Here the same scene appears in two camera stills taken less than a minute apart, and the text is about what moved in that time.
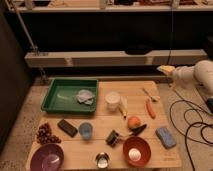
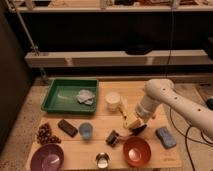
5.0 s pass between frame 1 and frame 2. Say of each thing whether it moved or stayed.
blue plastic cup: stayed
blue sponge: stayed
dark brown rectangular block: stayed
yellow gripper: moved
